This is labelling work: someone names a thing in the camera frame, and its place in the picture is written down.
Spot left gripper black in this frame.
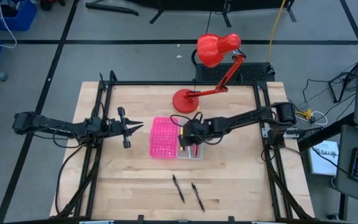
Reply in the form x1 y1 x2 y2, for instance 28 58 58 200
105 106 144 149

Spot clear plastic supply box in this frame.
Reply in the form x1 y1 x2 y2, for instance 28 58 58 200
176 116 205 161

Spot pink perforated basket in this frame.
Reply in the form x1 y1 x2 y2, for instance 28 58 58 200
149 116 180 160

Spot black perforated metal box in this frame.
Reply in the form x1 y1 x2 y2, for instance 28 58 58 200
195 62 276 83

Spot red desk lamp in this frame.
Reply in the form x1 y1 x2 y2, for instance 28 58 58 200
172 33 247 114

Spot black stand bar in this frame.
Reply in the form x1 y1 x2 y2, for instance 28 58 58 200
85 2 140 17

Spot white booklet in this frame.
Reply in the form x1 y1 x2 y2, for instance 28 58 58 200
308 139 340 177

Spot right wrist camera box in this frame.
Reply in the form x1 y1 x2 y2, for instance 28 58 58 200
185 119 205 138

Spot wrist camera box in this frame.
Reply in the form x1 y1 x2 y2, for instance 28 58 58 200
106 119 123 138
185 119 205 138

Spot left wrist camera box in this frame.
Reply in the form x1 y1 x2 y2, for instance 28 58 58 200
106 119 123 138

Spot black aluminium table frame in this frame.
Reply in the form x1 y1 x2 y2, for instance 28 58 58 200
50 70 315 224

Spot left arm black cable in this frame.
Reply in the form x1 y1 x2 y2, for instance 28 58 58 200
53 145 84 216

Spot yellow cable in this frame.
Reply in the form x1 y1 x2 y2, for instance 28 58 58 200
267 0 287 63

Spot tangled black floor cables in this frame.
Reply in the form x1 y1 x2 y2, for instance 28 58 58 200
301 61 358 110

